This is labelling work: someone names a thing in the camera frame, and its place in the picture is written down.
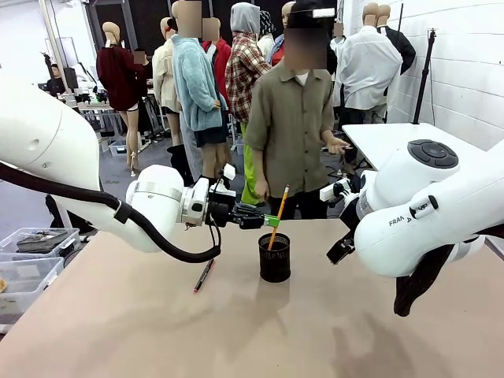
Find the white folding table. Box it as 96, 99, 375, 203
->
341, 122, 504, 171

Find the mannequin with patterned scarf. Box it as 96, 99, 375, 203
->
258, 10, 277, 61

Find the mannequin in red jacket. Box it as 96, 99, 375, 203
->
201, 17, 233, 119

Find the grey tray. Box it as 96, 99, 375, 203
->
16, 229, 70, 254

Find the black backpack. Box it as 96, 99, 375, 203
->
44, 194, 92, 234

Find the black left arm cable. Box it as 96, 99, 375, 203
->
0, 161, 222, 264

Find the black tripod stand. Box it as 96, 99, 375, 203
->
412, 28, 439, 125

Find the black head-mounted camera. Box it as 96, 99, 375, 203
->
286, 0, 339, 30

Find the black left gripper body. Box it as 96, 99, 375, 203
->
208, 195, 242, 229

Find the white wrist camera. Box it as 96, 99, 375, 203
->
208, 163, 238, 198
319, 177, 352, 205

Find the clear plastic bin with tray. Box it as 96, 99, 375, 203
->
0, 227, 82, 258

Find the mannequin in maroon coat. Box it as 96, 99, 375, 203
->
95, 21, 149, 175

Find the black mesh pen holder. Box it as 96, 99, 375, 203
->
258, 232, 292, 284

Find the mannequin in plaid hooded shirt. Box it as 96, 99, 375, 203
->
224, 2, 273, 206

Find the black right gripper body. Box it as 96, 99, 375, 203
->
338, 196, 362, 243

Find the mannequin in black suit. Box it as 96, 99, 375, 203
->
376, 4, 417, 76

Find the person's left hand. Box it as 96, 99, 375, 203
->
327, 138, 350, 156

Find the black right arm cable sleeve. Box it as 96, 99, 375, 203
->
392, 234, 489, 318

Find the mannequin in cream jacket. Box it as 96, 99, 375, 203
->
151, 17, 183, 147

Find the background person in dark clothes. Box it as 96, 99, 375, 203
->
132, 48, 154, 135

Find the red and black pen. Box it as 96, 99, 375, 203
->
193, 258, 217, 294

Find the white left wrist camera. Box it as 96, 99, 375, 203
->
208, 163, 238, 198

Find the mannequin in white shirt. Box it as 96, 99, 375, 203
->
337, 2, 404, 124

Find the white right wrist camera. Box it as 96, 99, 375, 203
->
319, 177, 352, 205

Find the yellow pencil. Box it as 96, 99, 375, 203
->
268, 184, 291, 251

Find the person in olive shirt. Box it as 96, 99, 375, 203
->
243, 23, 336, 221

